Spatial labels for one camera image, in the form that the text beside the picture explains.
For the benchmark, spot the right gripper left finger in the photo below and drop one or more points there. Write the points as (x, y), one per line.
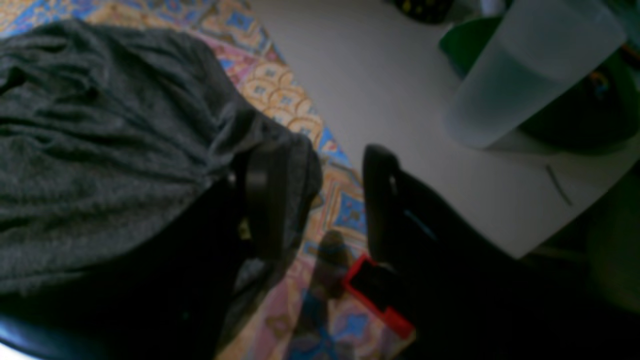
(167, 298)

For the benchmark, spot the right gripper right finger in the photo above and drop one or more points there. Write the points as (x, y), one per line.
(470, 299)

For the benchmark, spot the grey t-shirt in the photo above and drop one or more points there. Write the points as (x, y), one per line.
(108, 134)

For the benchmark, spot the red black right clamp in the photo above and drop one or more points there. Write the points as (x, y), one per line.
(382, 292)

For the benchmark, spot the patterned tile tablecloth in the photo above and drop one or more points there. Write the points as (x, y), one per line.
(293, 306)

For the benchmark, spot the green black object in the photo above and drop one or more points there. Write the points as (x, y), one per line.
(600, 111)

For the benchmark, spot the translucent plastic cup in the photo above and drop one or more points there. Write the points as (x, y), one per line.
(538, 51)

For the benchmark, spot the black yellow dotted bag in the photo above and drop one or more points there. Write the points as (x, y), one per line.
(424, 11)

